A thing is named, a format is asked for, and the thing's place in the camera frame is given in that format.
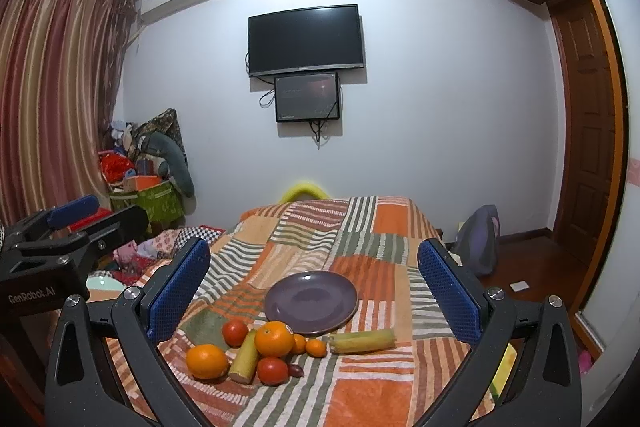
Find corn cob yellow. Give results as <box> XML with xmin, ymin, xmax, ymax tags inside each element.
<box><xmin>228</xmin><ymin>329</ymin><xmax>259</xmax><ymax>385</ymax></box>

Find yellow chair back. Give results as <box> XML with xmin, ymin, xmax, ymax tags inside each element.
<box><xmin>280</xmin><ymin>181</ymin><xmax>331</xmax><ymax>204</ymax></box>

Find grey plush toy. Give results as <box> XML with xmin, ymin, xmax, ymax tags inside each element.
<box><xmin>138</xmin><ymin>131</ymin><xmax>195</xmax><ymax>198</ymax></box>

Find small mandarin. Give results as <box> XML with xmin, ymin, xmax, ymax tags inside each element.
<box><xmin>291</xmin><ymin>334</ymin><xmax>307</xmax><ymax>355</ymax></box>
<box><xmin>305</xmin><ymin>338</ymin><xmax>328</xmax><ymax>358</ymax></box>

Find checkered cloth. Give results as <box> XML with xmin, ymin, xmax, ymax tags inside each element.
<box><xmin>175</xmin><ymin>225</ymin><xmax>224</xmax><ymax>251</ymax></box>

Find large orange with sticker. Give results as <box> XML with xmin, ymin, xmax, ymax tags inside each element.
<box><xmin>255</xmin><ymin>321</ymin><xmax>295</xmax><ymax>358</ymax></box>

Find red tomato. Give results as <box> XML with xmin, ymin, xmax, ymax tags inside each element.
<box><xmin>221</xmin><ymin>320</ymin><xmax>248</xmax><ymax>348</ymax></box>
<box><xmin>257</xmin><ymin>357</ymin><xmax>290</xmax><ymax>386</ymax></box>

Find wall mounted black television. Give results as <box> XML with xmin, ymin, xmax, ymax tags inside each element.
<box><xmin>246</xmin><ymin>4</ymin><xmax>364</xmax><ymax>77</ymax></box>

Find striped red curtain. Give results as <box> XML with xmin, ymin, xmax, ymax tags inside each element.
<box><xmin>1</xmin><ymin>0</ymin><xmax>137</xmax><ymax>225</ymax></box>

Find corn cob green husk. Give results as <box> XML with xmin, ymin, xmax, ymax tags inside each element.
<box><xmin>329</xmin><ymin>329</ymin><xmax>396</xmax><ymax>355</ymax></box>

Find brown wooden door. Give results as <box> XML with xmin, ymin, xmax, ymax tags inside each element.
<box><xmin>551</xmin><ymin>0</ymin><xmax>615</xmax><ymax>263</ymax></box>

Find green storage box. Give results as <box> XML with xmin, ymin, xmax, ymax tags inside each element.
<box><xmin>110</xmin><ymin>181</ymin><xmax>184</xmax><ymax>227</ymax></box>

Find striped patchwork bed blanket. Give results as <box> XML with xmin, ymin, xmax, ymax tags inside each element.
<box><xmin>116</xmin><ymin>196</ymin><xmax>469</xmax><ymax>426</ymax></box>

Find purple ceramic plate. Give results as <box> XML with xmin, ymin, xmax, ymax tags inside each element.
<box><xmin>264</xmin><ymin>271</ymin><xmax>359</xmax><ymax>337</ymax></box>

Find small wall monitor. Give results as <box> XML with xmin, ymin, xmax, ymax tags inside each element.
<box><xmin>274</xmin><ymin>72</ymin><xmax>341</xmax><ymax>124</ymax></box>

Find dark red grape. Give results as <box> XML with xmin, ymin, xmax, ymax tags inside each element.
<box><xmin>288</xmin><ymin>363</ymin><xmax>304</xmax><ymax>378</ymax></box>

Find red tomato front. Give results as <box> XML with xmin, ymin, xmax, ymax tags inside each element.
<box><xmin>257</xmin><ymin>357</ymin><xmax>290</xmax><ymax>386</ymax></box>

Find red tomato back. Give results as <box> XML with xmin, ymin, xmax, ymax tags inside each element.
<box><xmin>221</xmin><ymin>320</ymin><xmax>248</xmax><ymax>348</ymax></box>

